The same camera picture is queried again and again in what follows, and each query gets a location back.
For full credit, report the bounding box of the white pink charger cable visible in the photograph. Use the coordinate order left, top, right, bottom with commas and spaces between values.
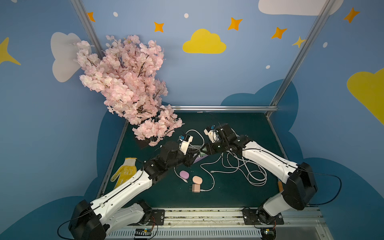
199, 152, 224, 192

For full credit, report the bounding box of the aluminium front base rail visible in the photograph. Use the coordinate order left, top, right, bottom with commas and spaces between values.
73, 206, 334, 240

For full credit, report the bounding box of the orange handled garden fork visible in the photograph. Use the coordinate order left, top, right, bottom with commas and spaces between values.
278, 180, 284, 193

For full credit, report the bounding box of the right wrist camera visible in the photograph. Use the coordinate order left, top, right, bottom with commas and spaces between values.
204, 126, 219, 143

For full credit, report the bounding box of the pink artificial blossom tree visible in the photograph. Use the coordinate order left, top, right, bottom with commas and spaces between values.
76, 35, 183, 147

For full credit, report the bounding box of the aluminium frame post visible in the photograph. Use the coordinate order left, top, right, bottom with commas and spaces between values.
266, 0, 337, 119
71, 0, 105, 59

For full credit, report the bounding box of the pink charger adapter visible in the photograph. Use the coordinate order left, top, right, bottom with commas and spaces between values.
190, 184, 201, 193

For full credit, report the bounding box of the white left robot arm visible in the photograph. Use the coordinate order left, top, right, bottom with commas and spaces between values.
68, 141, 200, 240

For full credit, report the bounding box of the purple earbud case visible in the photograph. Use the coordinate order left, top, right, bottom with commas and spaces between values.
179, 171, 190, 180

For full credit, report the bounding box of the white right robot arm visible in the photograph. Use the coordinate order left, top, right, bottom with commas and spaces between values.
203, 124, 318, 223

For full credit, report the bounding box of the right aluminium frame post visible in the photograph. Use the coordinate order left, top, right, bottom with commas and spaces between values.
266, 0, 337, 119

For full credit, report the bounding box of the yellow work glove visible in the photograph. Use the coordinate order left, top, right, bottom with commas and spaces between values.
111, 158, 137, 189

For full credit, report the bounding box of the left aluminium frame post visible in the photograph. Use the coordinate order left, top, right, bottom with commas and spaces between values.
71, 0, 105, 59

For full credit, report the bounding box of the white coiled cable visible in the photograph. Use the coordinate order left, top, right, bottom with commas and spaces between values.
220, 149, 268, 187

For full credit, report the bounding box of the aluminium back frame rail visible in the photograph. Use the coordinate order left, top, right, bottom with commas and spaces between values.
172, 105, 278, 113

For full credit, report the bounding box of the purple power strip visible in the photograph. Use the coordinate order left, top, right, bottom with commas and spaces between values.
193, 154, 209, 164

